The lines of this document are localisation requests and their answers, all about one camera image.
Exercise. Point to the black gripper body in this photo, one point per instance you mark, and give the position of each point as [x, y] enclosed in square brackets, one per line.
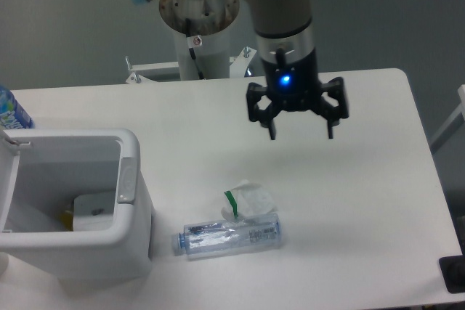
[291, 72]

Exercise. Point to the white wrapper green stripe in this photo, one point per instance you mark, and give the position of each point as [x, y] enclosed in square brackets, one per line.
[245, 200]

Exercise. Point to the clear plastic bottle blue cap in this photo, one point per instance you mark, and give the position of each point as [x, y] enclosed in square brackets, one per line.
[225, 238]

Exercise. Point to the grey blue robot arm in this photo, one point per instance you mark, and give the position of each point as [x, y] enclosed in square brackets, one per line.
[277, 19]

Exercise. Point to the white trash inside can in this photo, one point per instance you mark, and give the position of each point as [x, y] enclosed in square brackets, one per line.
[89, 212]

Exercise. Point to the white plastic trash can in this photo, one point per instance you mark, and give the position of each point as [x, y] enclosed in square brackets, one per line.
[43, 170]

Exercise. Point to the black device at table edge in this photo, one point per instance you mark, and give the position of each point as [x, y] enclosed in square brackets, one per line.
[452, 268]

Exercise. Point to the blue labelled bottle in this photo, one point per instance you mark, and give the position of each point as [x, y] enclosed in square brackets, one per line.
[13, 115]

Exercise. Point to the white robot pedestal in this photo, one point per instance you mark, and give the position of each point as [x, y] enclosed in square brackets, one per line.
[203, 48]

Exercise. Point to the white metal frame right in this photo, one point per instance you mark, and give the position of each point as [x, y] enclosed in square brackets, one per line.
[450, 126]

